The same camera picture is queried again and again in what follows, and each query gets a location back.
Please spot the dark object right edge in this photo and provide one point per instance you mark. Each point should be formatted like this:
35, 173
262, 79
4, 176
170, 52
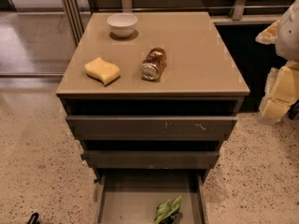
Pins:
294, 111

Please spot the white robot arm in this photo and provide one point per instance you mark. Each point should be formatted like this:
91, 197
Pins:
287, 44

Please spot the grey open bottom drawer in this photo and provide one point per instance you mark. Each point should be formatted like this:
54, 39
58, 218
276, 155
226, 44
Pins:
131, 196

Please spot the yellow sponge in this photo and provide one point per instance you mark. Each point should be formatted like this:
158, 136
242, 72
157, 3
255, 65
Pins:
104, 71

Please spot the green rice chip bag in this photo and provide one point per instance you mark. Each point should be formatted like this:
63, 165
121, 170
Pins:
167, 211

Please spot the crushed golden soda can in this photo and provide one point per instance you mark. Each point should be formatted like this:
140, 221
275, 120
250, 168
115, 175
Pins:
154, 64

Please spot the black object at floor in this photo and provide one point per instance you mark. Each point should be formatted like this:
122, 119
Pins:
34, 219

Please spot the white ceramic bowl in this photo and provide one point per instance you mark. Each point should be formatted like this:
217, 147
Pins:
122, 25

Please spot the grey drawer cabinet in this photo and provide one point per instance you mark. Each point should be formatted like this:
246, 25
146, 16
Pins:
200, 78

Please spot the grey top drawer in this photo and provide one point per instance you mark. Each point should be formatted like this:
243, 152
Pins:
137, 128

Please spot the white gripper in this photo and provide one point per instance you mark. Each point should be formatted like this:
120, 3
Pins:
289, 37

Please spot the grey middle drawer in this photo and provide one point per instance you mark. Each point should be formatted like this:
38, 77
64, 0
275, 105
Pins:
150, 159

